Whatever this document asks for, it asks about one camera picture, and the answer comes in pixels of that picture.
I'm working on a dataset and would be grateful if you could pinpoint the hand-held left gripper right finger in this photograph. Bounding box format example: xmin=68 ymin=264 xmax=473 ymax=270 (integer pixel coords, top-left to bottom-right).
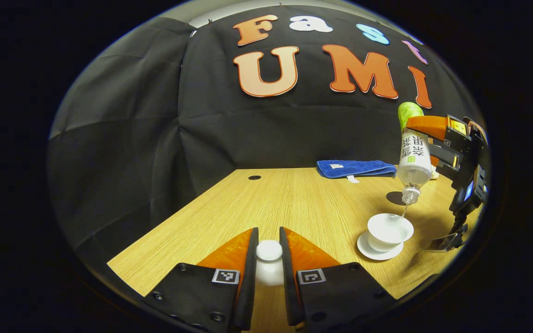
xmin=279 ymin=226 xmax=399 ymax=330

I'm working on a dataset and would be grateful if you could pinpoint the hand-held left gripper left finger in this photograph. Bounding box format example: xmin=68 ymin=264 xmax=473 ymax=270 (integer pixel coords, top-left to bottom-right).
xmin=142 ymin=227 xmax=260 ymax=331

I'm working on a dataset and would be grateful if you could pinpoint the white teacup lid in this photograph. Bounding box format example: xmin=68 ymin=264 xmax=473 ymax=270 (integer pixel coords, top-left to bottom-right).
xmin=255 ymin=240 xmax=285 ymax=286

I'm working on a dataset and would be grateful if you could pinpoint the clear water bottle green label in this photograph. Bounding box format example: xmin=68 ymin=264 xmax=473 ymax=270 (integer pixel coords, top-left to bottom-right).
xmin=396 ymin=102 xmax=433 ymax=205

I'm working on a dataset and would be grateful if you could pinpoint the dark round coaster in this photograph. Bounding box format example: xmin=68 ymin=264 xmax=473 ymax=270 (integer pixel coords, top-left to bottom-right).
xmin=386 ymin=191 xmax=410 ymax=206

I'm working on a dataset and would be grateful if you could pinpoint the white teacup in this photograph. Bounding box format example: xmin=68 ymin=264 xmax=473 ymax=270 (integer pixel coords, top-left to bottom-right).
xmin=367 ymin=213 xmax=415 ymax=253

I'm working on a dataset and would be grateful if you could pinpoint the white saucer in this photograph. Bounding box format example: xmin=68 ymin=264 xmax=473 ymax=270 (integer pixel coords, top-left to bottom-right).
xmin=357 ymin=230 xmax=405 ymax=261

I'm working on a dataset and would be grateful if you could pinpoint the blue towel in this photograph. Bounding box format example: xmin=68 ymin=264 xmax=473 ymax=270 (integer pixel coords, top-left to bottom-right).
xmin=316 ymin=160 xmax=397 ymax=183

